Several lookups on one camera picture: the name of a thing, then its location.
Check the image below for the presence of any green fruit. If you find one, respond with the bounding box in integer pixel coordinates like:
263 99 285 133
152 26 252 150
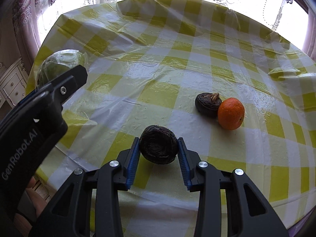
35 49 88 89

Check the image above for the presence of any orange tangerine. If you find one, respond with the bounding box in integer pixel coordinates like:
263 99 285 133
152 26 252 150
217 97 245 131

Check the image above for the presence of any dark wrinkled passion fruit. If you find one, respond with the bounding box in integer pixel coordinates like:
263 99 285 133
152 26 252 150
139 125 179 165

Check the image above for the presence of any dark fruit with stem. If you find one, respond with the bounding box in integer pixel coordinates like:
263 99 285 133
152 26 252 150
195 93 222 119

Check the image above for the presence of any person's left hand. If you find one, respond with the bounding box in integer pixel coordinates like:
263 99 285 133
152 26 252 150
13 177 47 236

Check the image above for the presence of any white drawer cabinet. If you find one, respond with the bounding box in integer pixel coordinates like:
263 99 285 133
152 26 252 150
1 57 28 108

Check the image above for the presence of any yellow white checkered tablecloth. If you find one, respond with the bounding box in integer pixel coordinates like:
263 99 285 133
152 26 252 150
27 0 315 227

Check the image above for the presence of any pink curtain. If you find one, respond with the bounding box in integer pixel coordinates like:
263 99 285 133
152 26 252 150
12 0 48 66

